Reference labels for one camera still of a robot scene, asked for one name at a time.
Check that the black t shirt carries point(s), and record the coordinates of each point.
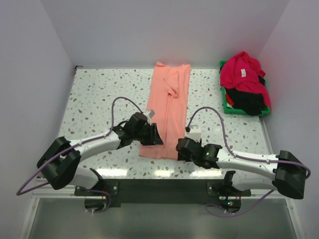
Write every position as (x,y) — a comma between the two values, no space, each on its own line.
(251,104)

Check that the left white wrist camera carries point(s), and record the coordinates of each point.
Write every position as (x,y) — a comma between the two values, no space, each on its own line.
(149,113)

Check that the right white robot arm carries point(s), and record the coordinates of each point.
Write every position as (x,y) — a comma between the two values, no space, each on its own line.
(281,172)

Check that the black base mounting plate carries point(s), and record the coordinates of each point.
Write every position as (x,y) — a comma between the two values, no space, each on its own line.
(158,191)

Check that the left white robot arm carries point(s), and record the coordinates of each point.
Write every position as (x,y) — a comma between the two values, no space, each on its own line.
(60,163)

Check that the green plastic bin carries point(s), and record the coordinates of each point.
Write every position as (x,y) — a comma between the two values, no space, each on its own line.
(228,109)

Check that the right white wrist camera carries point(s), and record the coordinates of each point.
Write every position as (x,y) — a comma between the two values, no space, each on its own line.
(193,132)

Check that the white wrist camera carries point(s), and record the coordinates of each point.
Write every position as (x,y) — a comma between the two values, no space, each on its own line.
(149,113)
(193,132)

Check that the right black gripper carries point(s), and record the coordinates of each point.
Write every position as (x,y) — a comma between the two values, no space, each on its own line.
(181,157)

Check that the salmon pink t shirt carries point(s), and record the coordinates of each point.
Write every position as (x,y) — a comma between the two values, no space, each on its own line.
(168,99)

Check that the magenta red t shirt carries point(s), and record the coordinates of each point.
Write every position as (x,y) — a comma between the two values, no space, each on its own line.
(242,72)

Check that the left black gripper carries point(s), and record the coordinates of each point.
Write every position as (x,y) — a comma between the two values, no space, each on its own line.
(156,139)

